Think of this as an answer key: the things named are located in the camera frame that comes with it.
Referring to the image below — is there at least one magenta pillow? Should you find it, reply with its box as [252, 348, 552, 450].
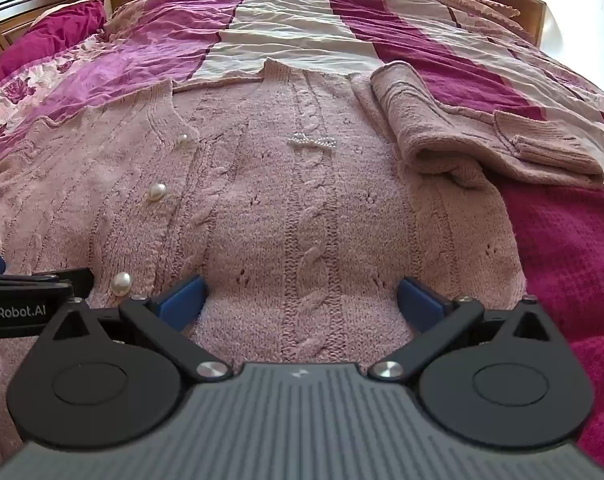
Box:
[0, 0, 107, 96]

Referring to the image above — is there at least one pink knit cardigan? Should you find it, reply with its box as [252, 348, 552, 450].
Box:
[0, 57, 604, 468]

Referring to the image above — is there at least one pink striped floral bedspread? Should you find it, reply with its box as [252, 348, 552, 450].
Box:
[0, 0, 604, 466]

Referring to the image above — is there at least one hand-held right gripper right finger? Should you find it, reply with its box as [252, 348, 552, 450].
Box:
[369, 276, 565, 381]

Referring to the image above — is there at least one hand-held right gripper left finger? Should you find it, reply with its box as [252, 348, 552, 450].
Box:
[42, 275, 233, 381]

